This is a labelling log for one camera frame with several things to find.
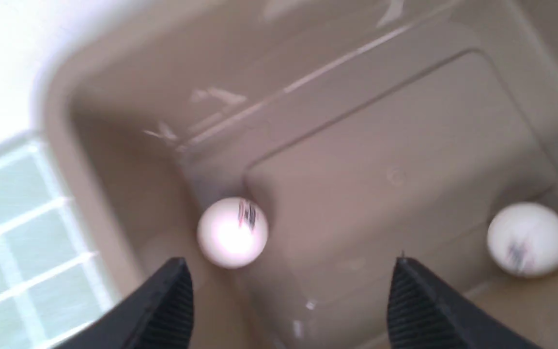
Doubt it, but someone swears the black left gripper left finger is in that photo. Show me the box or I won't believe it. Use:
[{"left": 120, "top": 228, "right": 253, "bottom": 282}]
[{"left": 56, "top": 257, "right": 195, "bottom": 349}]

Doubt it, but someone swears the white ball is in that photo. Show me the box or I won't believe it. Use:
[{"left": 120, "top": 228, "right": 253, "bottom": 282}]
[
  {"left": 197, "top": 197, "right": 269, "bottom": 270},
  {"left": 486, "top": 202, "right": 558, "bottom": 278}
]

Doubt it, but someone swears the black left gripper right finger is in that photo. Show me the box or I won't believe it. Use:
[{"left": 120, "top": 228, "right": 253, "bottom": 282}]
[{"left": 386, "top": 256, "right": 537, "bottom": 349}]

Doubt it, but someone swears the green checkered tablecloth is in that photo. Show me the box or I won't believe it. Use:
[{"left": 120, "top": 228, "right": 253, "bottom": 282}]
[{"left": 0, "top": 133, "right": 122, "bottom": 349}]

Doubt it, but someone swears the olive green plastic bin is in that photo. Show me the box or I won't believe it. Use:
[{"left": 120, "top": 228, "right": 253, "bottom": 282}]
[{"left": 38, "top": 0, "right": 558, "bottom": 349}]

